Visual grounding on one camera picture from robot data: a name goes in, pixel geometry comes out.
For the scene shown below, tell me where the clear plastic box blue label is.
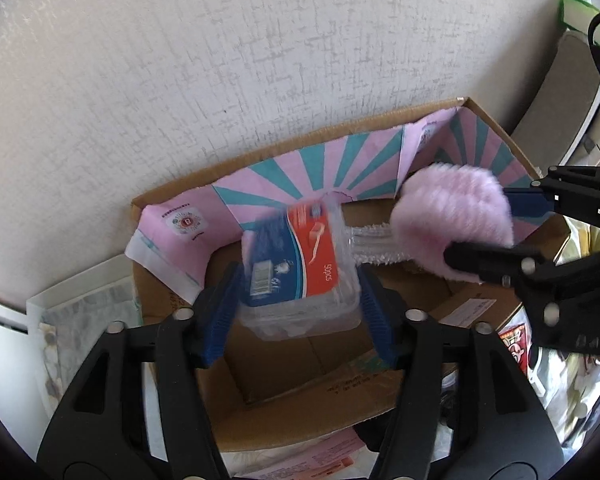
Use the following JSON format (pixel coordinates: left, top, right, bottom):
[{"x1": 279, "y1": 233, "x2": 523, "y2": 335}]
[{"x1": 237, "y1": 200, "x2": 363, "y2": 343}]

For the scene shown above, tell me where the green tissue box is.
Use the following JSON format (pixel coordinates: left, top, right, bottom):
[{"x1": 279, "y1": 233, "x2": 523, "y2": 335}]
[{"x1": 560, "y1": 0, "x2": 600, "y2": 32}]

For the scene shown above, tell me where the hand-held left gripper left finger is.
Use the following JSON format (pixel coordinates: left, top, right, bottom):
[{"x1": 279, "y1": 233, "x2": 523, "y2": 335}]
[{"x1": 36, "y1": 260, "x2": 243, "y2": 480}]

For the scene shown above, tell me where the clear spiky plastic brush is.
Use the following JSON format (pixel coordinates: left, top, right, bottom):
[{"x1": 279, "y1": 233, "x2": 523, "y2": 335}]
[{"x1": 349, "y1": 222, "x2": 411, "y2": 267}]

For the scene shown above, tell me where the grey cushion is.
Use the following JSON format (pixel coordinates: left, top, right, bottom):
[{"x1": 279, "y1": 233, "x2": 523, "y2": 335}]
[{"x1": 510, "y1": 30, "x2": 600, "y2": 171}]

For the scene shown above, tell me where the long pink carton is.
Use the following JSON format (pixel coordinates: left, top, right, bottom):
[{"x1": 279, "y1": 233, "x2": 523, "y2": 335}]
[{"x1": 230, "y1": 427, "x2": 381, "y2": 480}]

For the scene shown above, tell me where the pink striped cardboard box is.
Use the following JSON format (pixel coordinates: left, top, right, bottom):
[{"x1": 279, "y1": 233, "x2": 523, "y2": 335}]
[{"x1": 125, "y1": 96, "x2": 573, "y2": 453}]

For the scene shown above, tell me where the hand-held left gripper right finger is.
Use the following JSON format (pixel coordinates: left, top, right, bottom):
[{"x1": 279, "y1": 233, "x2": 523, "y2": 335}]
[{"x1": 357, "y1": 265, "x2": 566, "y2": 480}]

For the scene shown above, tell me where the white cabinet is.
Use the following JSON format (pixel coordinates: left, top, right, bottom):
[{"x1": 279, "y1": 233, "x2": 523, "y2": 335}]
[{"x1": 0, "y1": 290, "x2": 48, "y2": 401}]

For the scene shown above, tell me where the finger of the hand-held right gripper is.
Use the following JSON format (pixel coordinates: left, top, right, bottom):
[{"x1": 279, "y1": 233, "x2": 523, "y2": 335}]
[
  {"x1": 444, "y1": 232, "x2": 600, "y2": 306},
  {"x1": 502, "y1": 165, "x2": 600, "y2": 222}
]

